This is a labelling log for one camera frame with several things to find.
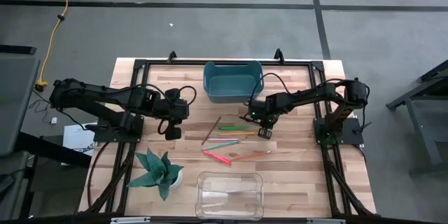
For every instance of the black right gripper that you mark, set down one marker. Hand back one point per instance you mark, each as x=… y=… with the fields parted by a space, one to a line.
x=264 y=112

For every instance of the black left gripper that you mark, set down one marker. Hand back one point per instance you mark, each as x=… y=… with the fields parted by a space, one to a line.
x=175 y=109

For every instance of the yellow pencil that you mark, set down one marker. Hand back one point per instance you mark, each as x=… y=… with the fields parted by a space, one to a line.
x=236 y=133

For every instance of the orange pencil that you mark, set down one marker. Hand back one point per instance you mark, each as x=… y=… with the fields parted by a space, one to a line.
x=250 y=155

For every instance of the green pen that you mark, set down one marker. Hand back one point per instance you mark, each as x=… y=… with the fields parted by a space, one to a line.
x=234 y=127

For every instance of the dark brown pencil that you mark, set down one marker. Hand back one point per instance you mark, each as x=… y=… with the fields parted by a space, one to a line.
x=211 y=130

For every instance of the teal pencil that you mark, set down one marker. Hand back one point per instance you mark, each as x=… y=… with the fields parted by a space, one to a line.
x=221 y=145

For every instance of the red pen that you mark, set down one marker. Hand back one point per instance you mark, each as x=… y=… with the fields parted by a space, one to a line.
x=217 y=157

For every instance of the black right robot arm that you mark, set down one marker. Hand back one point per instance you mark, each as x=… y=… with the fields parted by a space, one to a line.
x=308 y=98

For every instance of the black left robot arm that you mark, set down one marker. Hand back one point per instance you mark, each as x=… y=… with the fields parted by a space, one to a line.
x=91 y=92

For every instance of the green artificial plant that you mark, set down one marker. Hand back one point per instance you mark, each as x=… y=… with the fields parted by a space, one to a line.
x=155 y=171

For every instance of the white plant pot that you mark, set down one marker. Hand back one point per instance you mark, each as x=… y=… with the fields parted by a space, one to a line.
x=178 y=181

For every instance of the blue plastic bin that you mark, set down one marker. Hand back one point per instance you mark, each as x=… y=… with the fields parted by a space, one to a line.
x=231 y=84

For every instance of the clear plastic bin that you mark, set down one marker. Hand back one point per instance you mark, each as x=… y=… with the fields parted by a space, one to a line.
x=229 y=196

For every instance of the white paper sheet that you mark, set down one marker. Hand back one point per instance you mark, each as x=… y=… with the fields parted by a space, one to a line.
x=75 y=138

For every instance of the small white adapter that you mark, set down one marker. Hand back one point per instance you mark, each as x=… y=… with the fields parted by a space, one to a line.
x=54 y=120

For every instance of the black side table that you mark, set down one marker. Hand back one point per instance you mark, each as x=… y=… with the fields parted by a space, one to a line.
x=56 y=150

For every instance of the dark grey metal table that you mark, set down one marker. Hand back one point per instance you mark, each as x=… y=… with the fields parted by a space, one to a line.
x=413 y=95

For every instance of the grey cabinet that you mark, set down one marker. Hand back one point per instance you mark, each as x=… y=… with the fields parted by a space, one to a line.
x=17 y=105

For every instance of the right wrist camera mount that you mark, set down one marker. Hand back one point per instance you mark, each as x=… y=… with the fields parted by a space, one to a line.
x=249 y=109

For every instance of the black aluminium table frame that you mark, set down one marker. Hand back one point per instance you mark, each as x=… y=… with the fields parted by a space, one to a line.
x=175 y=63

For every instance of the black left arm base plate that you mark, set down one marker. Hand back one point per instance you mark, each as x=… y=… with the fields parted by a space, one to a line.
x=105 y=136

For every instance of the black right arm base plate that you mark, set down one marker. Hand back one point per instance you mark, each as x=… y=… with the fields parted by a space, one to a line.
x=351 y=131

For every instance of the silver metal bracket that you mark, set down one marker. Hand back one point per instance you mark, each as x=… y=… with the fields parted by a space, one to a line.
x=325 y=221
x=129 y=220

